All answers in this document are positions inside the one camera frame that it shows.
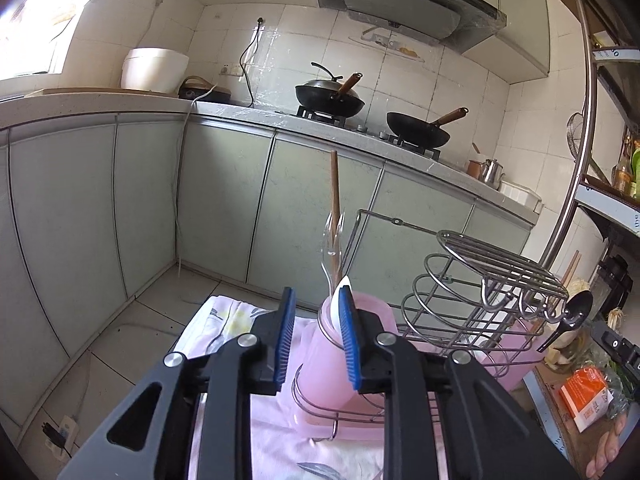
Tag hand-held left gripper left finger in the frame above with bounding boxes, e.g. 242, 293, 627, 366
57, 286, 298, 480

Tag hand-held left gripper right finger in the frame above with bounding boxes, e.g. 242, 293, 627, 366
337, 287, 581, 480

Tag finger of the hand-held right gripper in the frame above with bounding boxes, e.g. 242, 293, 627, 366
591, 320, 640, 379

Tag pink plastic utensil cup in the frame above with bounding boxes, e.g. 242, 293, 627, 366
469, 310, 552, 394
300, 294, 399, 414

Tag white plastic spoon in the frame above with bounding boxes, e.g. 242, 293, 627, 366
327, 282, 354, 347

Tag black plastic spoon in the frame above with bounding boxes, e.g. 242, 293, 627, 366
537, 290, 595, 354

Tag clear plastic fork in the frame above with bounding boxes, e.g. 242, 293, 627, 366
320, 212, 347, 302

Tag steel wire utensil rack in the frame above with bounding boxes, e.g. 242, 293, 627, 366
291, 208, 571, 442

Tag person's right hand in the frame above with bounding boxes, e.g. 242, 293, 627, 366
585, 411, 633, 480

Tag orange and white packet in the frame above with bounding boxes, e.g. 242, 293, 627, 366
557, 365, 615, 434

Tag black blender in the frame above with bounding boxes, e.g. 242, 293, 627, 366
594, 254, 632, 312

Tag pink plastic drip tray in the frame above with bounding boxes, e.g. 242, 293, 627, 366
295, 339, 501, 442

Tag cardboard sheet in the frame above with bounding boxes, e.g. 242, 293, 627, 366
522, 364, 622, 480

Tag white leaf printed cloth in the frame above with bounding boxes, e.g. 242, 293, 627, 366
177, 294, 451, 480

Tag glass bottle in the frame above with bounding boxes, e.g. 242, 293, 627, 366
614, 129, 636, 197

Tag white container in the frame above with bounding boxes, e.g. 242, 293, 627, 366
499, 180, 544, 214

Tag copper pot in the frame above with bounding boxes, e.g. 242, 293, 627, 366
467, 142, 489, 180

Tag gas stove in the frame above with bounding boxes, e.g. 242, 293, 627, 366
276, 105, 444, 162

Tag steel kettle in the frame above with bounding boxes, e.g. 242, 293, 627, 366
480, 158, 506, 191

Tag electric fan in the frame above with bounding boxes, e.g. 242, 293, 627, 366
566, 112, 585, 159

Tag grey-green kitchen cabinets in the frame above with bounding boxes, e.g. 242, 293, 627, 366
0, 94, 542, 403

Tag power strip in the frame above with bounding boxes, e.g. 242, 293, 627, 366
42, 412, 81, 449

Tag black wok with lid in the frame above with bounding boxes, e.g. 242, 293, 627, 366
294, 62, 366, 119

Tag steel shelf rack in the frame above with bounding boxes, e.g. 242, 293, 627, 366
540, 0, 640, 480

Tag white rice cooker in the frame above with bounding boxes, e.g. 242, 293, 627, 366
120, 47, 190, 95

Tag wooden cutting board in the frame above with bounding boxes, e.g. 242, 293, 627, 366
29, 87, 152, 97

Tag range hood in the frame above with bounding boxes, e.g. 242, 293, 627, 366
309, 0, 507, 57

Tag window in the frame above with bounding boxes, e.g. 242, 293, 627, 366
0, 0, 112, 82

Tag white cable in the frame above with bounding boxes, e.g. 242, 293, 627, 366
172, 94, 197, 277

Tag black power cable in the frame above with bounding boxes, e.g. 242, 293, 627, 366
239, 17, 264, 109

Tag upper wall cabinets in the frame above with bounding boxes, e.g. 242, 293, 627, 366
172, 0, 552, 79

